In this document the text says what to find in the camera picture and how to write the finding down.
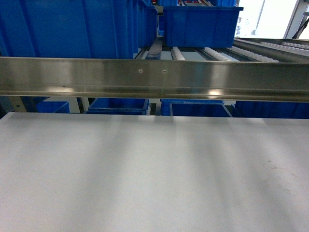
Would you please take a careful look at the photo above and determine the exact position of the blue bin on right shelf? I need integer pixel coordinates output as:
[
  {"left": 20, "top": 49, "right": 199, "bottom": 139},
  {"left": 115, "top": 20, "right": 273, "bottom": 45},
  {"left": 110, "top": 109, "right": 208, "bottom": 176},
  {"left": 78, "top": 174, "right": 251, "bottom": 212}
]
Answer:
[{"left": 163, "top": 6, "right": 244, "bottom": 48}]

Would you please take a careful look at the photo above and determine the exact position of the large blue bin on shelf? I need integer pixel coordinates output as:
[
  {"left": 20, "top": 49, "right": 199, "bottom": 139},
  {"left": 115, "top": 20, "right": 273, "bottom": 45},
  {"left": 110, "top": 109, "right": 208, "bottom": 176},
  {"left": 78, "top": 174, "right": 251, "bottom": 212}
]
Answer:
[{"left": 0, "top": 0, "right": 157, "bottom": 59}]

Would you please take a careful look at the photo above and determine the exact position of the stainless steel roller shelf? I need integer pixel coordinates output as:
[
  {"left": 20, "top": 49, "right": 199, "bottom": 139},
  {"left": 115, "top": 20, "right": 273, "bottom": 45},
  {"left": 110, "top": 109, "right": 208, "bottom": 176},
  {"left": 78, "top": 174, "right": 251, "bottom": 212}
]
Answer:
[{"left": 0, "top": 38, "right": 309, "bottom": 102}]

